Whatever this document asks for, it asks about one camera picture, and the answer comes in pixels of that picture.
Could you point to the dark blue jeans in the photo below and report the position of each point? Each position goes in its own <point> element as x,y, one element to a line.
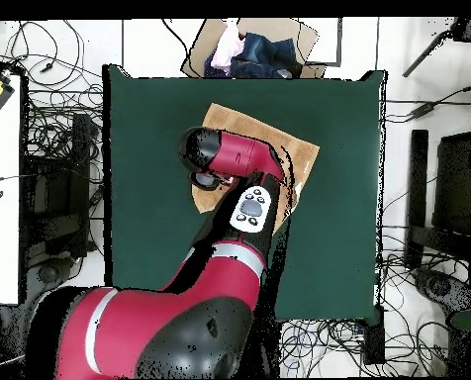
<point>267,55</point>

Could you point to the pale pink garment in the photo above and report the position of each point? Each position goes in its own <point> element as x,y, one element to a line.
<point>225,47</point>

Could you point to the tan terry towel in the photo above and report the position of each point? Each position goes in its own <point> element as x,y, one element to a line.
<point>299,154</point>

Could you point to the black rectangular box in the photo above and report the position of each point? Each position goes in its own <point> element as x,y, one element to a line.
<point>374,340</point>

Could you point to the cardboard box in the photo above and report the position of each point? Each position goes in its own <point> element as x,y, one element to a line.
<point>267,25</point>

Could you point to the dark green table cloth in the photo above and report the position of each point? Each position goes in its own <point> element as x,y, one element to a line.
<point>160,118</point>

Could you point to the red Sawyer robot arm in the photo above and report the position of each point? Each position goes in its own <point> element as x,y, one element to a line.
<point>239,154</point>

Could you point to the white desk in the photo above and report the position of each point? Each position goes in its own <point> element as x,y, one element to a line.
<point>0,237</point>

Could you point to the dark metal frame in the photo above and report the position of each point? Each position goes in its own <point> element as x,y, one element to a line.
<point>339,39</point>

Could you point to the black chair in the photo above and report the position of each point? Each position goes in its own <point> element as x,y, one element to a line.
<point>419,178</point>
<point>79,158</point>

